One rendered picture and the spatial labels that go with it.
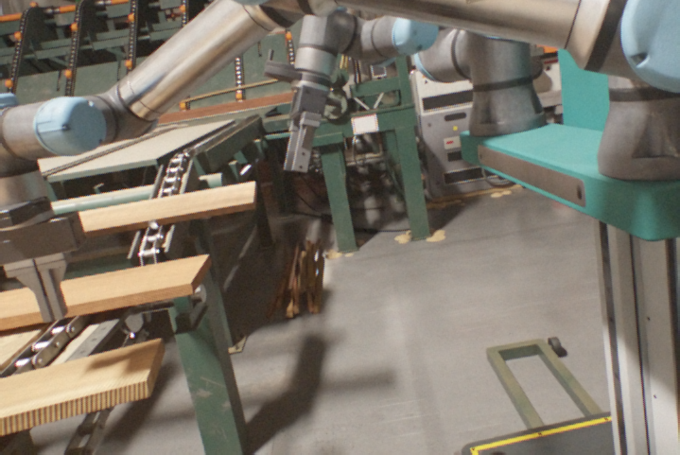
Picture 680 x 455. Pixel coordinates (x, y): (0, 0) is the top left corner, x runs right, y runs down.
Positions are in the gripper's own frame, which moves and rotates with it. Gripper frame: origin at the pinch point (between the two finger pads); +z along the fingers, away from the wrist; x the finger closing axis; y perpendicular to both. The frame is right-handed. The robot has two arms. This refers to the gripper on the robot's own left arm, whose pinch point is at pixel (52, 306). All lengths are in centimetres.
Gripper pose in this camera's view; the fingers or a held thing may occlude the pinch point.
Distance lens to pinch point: 101.2
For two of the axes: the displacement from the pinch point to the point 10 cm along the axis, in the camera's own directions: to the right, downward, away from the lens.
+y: -1.7, -2.0, 9.6
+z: 1.7, 9.6, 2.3
